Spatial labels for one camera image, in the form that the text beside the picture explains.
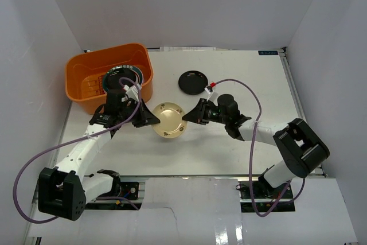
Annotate small yellow floral plate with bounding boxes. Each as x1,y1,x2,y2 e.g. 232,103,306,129
152,102,188,139

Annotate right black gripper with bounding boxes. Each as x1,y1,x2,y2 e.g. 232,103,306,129
182,98,229,125

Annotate blue table label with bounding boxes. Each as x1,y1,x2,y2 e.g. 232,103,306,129
258,50,279,56

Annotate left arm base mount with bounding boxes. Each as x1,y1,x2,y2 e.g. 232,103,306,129
83,169,139,211

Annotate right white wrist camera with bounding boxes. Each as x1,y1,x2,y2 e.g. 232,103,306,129
205,82,218,102

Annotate black plate front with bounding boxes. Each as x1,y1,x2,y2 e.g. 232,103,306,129
103,67,138,93

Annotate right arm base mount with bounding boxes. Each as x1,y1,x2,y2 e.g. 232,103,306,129
235,181,295,213

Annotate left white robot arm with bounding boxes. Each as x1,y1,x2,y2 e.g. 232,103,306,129
38,90,160,221

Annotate white papers at back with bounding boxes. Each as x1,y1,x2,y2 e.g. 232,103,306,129
159,46,216,52

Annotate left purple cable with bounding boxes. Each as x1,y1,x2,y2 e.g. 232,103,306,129
13,77,143,224

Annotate white green rimmed plate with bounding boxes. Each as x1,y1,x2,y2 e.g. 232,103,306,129
113,64,144,85

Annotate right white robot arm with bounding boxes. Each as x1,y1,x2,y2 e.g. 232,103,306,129
182,94,330,199

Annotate black plate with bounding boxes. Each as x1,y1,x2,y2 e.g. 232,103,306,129
103,67,138,93
178,70,208,95

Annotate orange plastic bin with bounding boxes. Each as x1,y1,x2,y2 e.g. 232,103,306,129
65,43,153,115

